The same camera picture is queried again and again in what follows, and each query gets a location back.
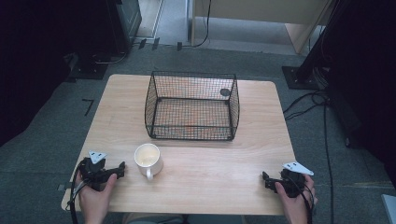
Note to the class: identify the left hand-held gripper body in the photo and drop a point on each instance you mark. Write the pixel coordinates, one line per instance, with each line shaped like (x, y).
(93, 172)

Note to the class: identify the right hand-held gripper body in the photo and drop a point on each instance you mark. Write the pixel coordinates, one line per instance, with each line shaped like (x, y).
(294, 183)

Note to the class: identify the white cup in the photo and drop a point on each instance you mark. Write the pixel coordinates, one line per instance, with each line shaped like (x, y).
(148, 160)

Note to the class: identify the person's right hand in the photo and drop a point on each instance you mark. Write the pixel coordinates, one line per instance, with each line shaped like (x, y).
(294, 205)

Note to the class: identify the person's left hand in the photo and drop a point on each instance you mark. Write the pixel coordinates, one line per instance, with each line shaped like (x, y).
(93, 199)

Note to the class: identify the grey tape piece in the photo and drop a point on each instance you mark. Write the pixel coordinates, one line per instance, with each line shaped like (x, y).
(61, 187)

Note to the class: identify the black angled floor tape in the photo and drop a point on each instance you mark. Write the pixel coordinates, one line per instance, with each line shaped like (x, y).
(88, 105)

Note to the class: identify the black round basket tag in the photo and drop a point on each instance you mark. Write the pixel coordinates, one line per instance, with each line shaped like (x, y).
(224, 92)

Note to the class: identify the white flat object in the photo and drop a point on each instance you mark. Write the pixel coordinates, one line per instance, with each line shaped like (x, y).
(389, 208)

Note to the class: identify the short black floor tape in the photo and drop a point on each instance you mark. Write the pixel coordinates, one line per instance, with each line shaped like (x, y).
(142, 44)
(179, 46)
(155, 43)

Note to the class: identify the dark curtain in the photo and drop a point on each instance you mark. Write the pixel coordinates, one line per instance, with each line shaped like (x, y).
(367, 77)
(28, 62)

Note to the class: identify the black slanted stand pole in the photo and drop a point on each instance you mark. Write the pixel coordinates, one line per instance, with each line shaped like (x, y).
(317, 43)

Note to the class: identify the black cabinet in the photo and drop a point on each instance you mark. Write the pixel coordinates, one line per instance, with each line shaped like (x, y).
(124, 21)

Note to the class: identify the light wooden desk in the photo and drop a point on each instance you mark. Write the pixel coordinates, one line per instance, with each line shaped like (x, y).
(258, 12)

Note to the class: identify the black stand base plate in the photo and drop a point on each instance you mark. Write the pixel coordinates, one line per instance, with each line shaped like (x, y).
(299, 79)
(90, 67)

